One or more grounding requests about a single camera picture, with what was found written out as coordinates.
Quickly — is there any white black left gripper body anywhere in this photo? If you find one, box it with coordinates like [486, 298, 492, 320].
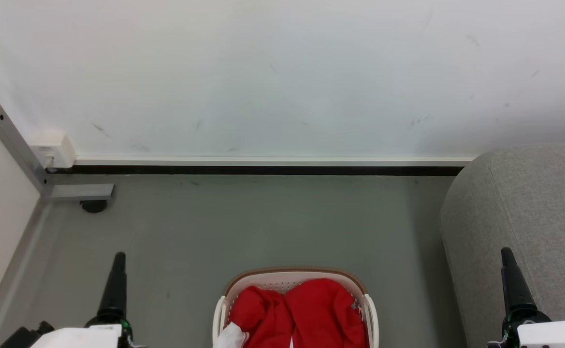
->
[30, 315, 135, 348]

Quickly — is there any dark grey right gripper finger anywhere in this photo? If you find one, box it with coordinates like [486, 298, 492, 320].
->
[501, 247, 538, 314]

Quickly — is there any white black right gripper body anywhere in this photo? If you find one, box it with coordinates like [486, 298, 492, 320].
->
[487, 309, 565, 348]

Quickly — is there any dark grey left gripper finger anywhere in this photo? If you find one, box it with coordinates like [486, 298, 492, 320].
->
[97, 252, 128, 320]

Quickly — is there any red garment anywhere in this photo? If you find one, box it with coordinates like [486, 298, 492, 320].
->
[227, 278, 370, 348]

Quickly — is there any grey fabric sofa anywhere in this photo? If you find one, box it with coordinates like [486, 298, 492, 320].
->
[439, 143, 565, 348]

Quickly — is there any white cloth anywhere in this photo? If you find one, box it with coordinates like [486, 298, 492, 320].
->
[213, 322, 250, 348]

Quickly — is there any white plastic laundry basket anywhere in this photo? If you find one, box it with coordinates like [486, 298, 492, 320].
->
[212, 266, 380, 348]

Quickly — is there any white black baseboard strip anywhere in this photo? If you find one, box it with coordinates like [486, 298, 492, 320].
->
[45, 156, 476, 176]

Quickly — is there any white wall socket box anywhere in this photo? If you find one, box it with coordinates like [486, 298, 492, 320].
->
[29, 131, 77, 170]

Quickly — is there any grey metal frame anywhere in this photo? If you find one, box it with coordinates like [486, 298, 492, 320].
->
[0, 96, 116, 203]

